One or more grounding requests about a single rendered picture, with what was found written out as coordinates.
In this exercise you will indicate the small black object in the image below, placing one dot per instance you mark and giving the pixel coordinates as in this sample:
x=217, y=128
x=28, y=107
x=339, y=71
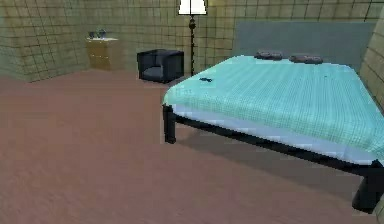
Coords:
x=205, y=79

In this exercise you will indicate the black open box crate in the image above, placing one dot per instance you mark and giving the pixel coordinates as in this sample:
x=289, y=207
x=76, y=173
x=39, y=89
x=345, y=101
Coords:
x=160, y=65

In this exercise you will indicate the black floor lamp white shade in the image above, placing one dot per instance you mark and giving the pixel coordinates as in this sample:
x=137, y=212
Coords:
x=192, y=40

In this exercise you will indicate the bed with turquoise cover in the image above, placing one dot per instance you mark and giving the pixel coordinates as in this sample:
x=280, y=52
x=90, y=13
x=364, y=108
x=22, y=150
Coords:
x=273, y=96

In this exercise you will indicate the dark grey pillow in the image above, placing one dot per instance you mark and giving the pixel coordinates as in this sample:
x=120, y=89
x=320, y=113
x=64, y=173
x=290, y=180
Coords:
x=306, y=59
x=268, y=54

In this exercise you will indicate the yellow wooden chest of drawers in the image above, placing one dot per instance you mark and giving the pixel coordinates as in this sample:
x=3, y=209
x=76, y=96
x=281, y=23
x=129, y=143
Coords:
x=102, y=53

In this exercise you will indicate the small grey-green house plant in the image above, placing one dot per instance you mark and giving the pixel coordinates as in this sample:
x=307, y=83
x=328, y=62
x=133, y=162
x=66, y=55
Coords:
x=101, y=33

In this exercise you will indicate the small dark cup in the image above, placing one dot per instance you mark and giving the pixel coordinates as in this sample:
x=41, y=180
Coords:
x=91, y=34

